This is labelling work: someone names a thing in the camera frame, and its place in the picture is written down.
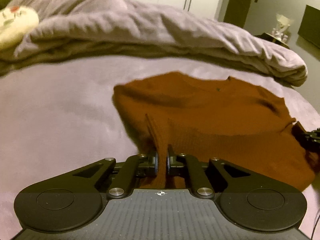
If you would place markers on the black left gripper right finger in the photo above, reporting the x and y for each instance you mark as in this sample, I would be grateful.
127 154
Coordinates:
190 169

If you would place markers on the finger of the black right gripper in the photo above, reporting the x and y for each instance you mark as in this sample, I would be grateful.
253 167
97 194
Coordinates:
308 140

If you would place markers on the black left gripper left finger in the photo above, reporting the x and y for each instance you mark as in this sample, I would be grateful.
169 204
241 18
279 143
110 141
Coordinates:
131 172

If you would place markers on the rust brown knit cardigan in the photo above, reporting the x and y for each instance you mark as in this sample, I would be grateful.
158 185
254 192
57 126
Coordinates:
229 119

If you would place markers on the lilac bed sheet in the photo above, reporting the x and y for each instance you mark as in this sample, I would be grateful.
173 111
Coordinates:
56 117

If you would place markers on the wrapped flower bouquet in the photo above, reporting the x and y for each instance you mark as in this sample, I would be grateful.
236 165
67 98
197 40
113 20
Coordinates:
282 26

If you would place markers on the dark door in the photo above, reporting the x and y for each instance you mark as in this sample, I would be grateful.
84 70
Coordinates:
236 12

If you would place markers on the lilac crumpled duvet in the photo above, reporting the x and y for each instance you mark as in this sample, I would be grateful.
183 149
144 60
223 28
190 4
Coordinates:
70 28

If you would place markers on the cream face plush pillow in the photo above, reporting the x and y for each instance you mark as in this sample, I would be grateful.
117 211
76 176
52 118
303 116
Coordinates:
16 21

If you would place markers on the black wall television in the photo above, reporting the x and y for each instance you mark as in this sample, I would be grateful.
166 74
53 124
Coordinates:
310 27

